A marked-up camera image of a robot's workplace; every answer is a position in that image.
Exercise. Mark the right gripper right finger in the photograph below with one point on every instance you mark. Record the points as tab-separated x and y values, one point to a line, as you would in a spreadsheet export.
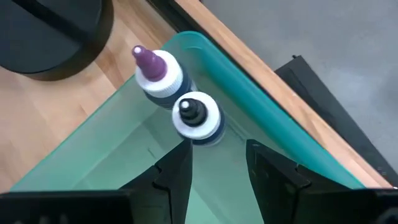
273	186

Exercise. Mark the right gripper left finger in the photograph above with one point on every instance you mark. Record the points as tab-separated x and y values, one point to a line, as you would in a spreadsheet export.
168	186

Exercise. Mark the large black-tipped dye bottle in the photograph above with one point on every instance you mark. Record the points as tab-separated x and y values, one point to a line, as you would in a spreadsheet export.
196	115

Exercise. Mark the large purple-tipped dye bottle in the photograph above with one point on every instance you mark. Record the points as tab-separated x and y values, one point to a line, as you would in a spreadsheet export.
155	74

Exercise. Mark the translucent teal plastic bin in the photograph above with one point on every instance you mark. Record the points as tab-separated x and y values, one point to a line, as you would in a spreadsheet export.
109	149

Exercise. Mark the white globe lamp black stand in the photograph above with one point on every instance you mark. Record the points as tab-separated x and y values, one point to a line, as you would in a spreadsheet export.
46	37

